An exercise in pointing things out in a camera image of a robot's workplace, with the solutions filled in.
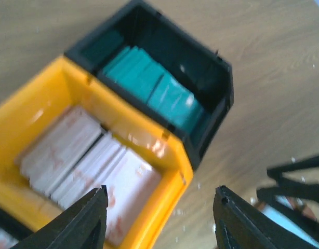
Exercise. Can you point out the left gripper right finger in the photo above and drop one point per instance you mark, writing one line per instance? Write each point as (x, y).
(240, 225)

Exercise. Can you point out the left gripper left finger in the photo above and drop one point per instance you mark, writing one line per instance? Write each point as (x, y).
(82, 225)

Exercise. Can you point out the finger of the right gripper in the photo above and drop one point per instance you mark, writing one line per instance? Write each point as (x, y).
(288, 197)
(276, 172)

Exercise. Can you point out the black bin with green cards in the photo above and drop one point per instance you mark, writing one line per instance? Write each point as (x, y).
(197, 68)

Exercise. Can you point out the white cards stack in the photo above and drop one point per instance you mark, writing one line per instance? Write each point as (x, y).
(77, 155)

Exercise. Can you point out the black bin with red cards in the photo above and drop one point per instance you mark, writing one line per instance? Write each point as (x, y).
(11, 230)

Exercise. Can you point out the green cards stack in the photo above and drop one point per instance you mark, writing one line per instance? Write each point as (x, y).
(137, 72)

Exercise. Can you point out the yellow plastic bin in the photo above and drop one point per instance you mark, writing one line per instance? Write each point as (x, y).
(27, 115)

